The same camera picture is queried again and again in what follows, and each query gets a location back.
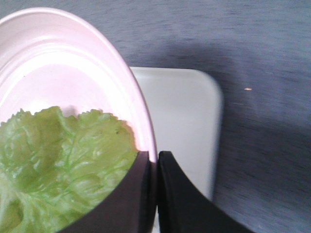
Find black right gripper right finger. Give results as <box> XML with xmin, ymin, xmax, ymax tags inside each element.
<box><xmin>157</xmin><ymin>151</ymin><xmax>250</xmax><ymax>233</ymax></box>

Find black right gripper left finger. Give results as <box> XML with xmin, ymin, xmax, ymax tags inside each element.
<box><xmin>62</xmin><ymin>151</ymin><xmax>156</xmax><ymax>233</ymax></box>

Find green lettuce leaf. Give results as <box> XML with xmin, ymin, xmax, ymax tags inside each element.
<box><xmin>0</xmin><ymin>106</ymin><xmax>138</xmax><ymax>233</ymax></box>

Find pink round plate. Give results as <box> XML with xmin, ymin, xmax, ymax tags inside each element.
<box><xmin>0</xmin><ymin>8</ymin><xmax>157</xmax><ymax>162</ymax></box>

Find cream bear tray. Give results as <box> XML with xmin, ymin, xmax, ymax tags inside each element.
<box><xmin>132</xmin><ymin>67</ymin><xmax>223</xmax><ymax>200</ymax></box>

